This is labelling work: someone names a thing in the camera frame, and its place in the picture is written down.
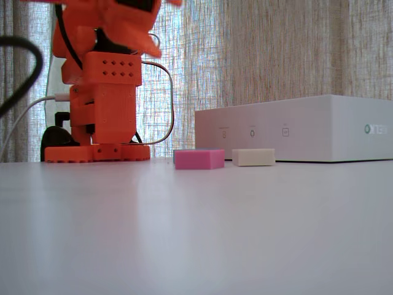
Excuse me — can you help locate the orange robot base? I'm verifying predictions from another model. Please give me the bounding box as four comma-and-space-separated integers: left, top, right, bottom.
44, 82, 151, 163

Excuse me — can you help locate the pink foam cuboid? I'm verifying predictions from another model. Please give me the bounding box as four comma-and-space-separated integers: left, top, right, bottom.
174, 149, 225, 170

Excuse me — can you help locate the cream foam cuboid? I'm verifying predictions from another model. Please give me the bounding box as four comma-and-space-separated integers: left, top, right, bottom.
232, 148, 276, 167

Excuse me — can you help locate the white cardboard box bin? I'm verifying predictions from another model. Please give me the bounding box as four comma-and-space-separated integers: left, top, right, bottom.
194, 94, 393, 163

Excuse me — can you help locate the black table clamp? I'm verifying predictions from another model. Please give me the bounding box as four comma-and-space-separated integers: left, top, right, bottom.
41, 125, 81, 162

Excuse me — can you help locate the white red black servo cable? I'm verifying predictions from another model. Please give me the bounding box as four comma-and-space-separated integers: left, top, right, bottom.
134, 60, 176, 146

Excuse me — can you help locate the white usb cable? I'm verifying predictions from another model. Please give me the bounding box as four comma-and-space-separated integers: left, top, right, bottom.
0, 93, 71, 163

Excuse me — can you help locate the thin black camera cable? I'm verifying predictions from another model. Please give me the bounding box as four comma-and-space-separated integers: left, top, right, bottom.
54, 3, 84, 70

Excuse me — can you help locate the thick black cable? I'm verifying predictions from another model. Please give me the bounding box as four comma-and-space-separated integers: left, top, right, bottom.
0, 36, 44, 117

